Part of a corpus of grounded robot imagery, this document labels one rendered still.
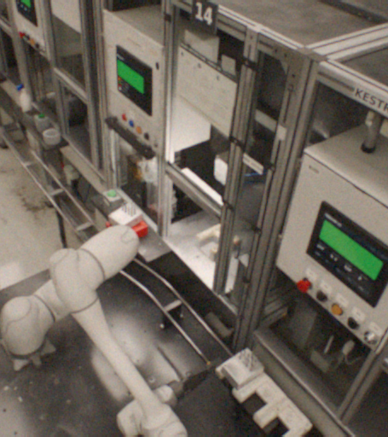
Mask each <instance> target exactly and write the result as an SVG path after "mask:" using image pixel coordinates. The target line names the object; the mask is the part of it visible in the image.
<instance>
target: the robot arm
mask: <svg viewBox="0 0 388 437"><path fill-rule="evenodd" d="M138 248H139V240H138V236H137V234H136V233H135V231H133V229H131V228H130V227H127V226H124V225H123V224H119V226H114V227H110V228H108V229H106V230H103V231H102V232H100V233H98V234H97V235H95V236H93V237H91V239H90V240H88V241H87V242H86V243H85V244H84V245H83V246H82V247H81V248H79V249H77V251H74V249H73V248H63V249H61V251H59V252H57V253H54V254H53V255H52V256H51V257H50V259H49V272H50V277H51V280H49V281H48V282H47V283H45V284H44V285H43V286H42V287H41V288H40V289H39V290H38V291H37V292H35V293H34V294H33V295H30V296H20V297H15V298H13V299H11V301H9V302H8V303H6V304H5V305H4V307H3V309H2V312H1V315H0V329H1V333H2V336H3V338H2V339H1V340H0V345H1V346H2V347H3V349H4V350H5V352H6V353H7V354H8V356H9V358H10V361H11V363H12V365H13V369H14V371H19V370H22V369H23V368H24V367H26V366H27V365H29V364H34V365H35V366H36V367H37V369H39V368H41V367H42V364H41V360H40V358H41V357H44V356H46V355H49V354H52V353H54V352H55V351H56V350H55V347H54V346H53V345H52V344H51V343H50V342H49V340H48V338H47V335H46V333H47V332H48V330H49V329H50V328H51V326H52V325H53V324H54V323H56V322H57V321H59V320H60V319H62V318H63V317H65V316H66V315H67V314H69V313H71V314H72V315H73V316H74V317H75V319H76V320H77V321H78V322H79V323H81V326H82V327H83V328H84V329H85V331H86V332H87V333H88V335H89V336H90V339H91V340H93V342H94V343H95V344H96V345H97V347H98V349H99V351H100V352H101V354H102V355H103V357H104V358H106V359H107V361H108V363H109V364H110V365H111V366H112V368H113V369H114V371H115V372H116V374H118V376H119V377H120V379H121V380H122V381H123V383H124V384H125V386H126V387H127V388H128V390H130V391H131V393H132V394H133V396H134V397H135V400H134V401H132V402H131V403H130V404H128V405H127V406H126V407H125V408H124V409H123V410H122V411H121V412H120V413H119V415H118V425H119V429H120V430H121V432H122V433H123V434H124V436H125V437H134V436H137V435H138V434H142V435H144V436H145V437H187V432H186V429H185V427H184V426H183V425H182V424H181V423H180V419H179V418H178V417H177V416H176V415H175V414H174V413H173V411H172V410H171V409H172V408H174V407H175V406H176V405H177V403H179V402H180V401H182V400H183V399H184V397H185V393H186V394H189V393H191V392H192V391H193V390H194V389H195V388H197V387H198V386H199V384H200V383H202V382H203V381H204V380H206V379H207V377H208V376H209V374H211V372H213V371H214V370H216V368H217V367H219V366H220V365H222V364H223V361H222V359H221V358H220V357H218V358H216V359H215V360H212V362H211V363H209V364H208V365H206V364H203V365H201V366H199V367H197V368H195V369H193V370H188V371H186V372H185V375H186V376H185V377H184V378H183V379H182V380H181V381H176V380H172V381H171V382H169V383H167V384H162V386H160V387H158V388H157V389H155V390H153V391H151V390H150V389H149V387H148V385H147V383H146V382H145V381H144V380H143V378H142V376H140V375H139V372H138V371H137V369H136V368H135V366H134V365H133V363H131V360H130V359H129V358H128V357H127V356H126V354H125V352H124V351H123V349H122V347H121V346H120V345H119V343H118V342H117V341H116V340H115V339H114V337H113V334H112V332H111V330H110V329H109V328H108V326H107V321H106V319H105V316H103V313H102V309H101V304H100V301H99V297H98V295H97V292H96V289H97V288H98V286H99V285H100V284H101V283H102V282H103V281H106V280H107V279H108V278H110V277H113V276H114V274H116V273H118V272H119V271H121V270H122V269H123V268H124V267H125V266H126V265H128V264H129V263H130V262H131V261H132V260H133V259H134V257H135V256H136V253H137V251H138Z"/></svg>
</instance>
